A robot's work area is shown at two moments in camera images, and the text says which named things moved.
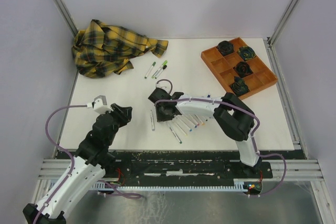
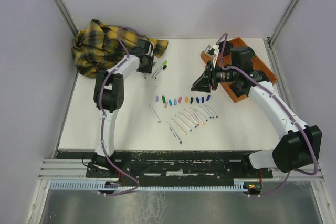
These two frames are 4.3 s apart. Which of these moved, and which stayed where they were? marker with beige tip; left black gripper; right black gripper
Moved: left black gripper; right black gripper
Stayed: marker with beige tip
